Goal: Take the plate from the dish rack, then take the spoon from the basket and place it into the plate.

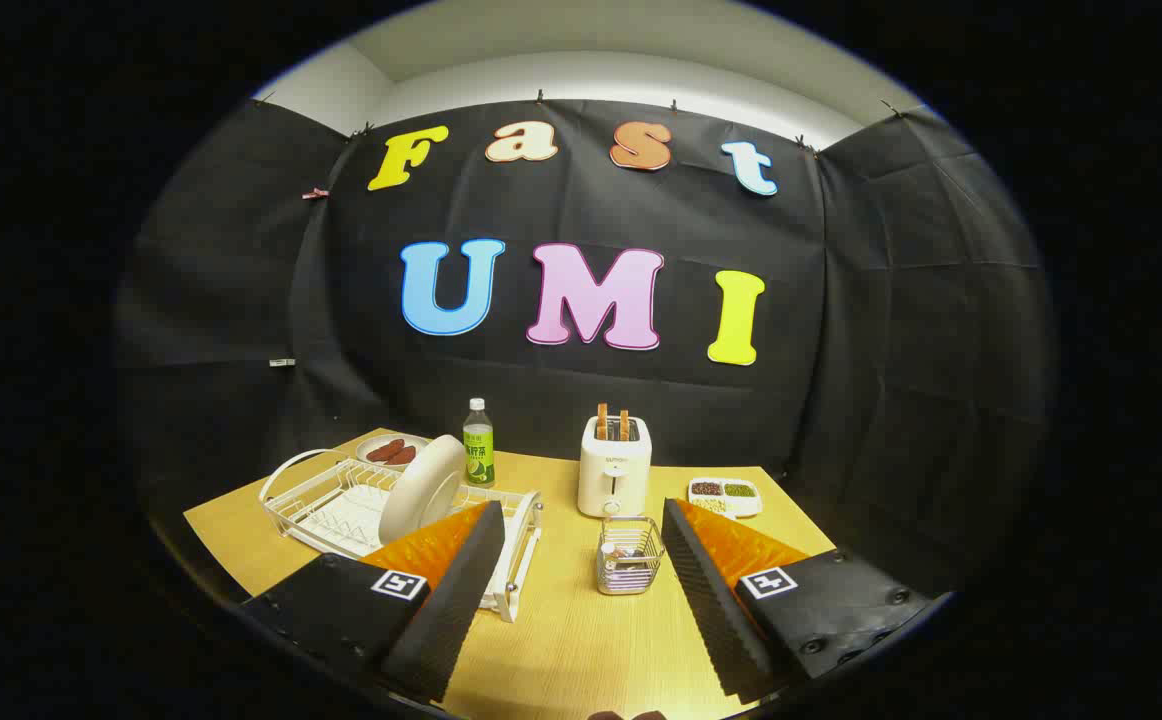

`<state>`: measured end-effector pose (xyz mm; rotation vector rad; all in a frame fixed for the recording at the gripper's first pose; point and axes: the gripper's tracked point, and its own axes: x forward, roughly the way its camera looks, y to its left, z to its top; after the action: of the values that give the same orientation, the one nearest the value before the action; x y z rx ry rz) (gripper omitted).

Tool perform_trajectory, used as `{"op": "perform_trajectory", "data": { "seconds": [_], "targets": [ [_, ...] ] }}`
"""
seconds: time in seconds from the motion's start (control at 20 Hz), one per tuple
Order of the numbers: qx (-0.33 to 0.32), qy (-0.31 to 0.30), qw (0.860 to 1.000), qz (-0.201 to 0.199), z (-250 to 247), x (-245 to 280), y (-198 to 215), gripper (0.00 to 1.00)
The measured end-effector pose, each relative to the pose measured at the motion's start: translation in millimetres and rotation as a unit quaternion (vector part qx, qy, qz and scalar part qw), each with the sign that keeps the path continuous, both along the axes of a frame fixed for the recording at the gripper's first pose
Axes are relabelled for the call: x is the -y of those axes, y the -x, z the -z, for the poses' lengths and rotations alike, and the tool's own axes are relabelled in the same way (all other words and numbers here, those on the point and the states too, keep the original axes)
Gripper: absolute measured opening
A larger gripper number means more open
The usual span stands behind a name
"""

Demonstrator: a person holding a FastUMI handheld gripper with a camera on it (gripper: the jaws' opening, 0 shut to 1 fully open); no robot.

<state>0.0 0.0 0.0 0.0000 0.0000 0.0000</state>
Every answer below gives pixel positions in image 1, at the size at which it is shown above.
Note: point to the white toaster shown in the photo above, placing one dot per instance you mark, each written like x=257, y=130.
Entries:
x=614, y=475

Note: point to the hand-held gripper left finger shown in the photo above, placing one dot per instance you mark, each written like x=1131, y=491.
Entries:
x=461, y=590

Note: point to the pile of pale soybeans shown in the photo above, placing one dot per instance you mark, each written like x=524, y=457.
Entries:
x=709, y=504

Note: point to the pile of green beans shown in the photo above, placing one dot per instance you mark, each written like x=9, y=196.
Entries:
x=738, y=490

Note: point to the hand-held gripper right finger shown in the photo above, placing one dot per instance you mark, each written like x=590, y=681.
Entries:
x=706, y=590

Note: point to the black backdrop cloth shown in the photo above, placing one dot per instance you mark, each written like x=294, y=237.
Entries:
x=891, y=350

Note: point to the red sausage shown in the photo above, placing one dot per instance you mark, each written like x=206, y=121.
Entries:
x=384, y=449
x=403, y=455

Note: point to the small beige plate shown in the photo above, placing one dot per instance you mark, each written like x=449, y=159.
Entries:
x=371, y=460

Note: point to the pile of dark red beans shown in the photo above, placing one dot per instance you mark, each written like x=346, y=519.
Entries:
x=706, y=488

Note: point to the beige round plate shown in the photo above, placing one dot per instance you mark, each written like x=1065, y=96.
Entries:
x=421, y=490

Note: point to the white divided dish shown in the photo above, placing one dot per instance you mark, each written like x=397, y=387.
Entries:
x=741, y=507

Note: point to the green label drink bottle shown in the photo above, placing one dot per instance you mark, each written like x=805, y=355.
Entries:
x=479, y=455

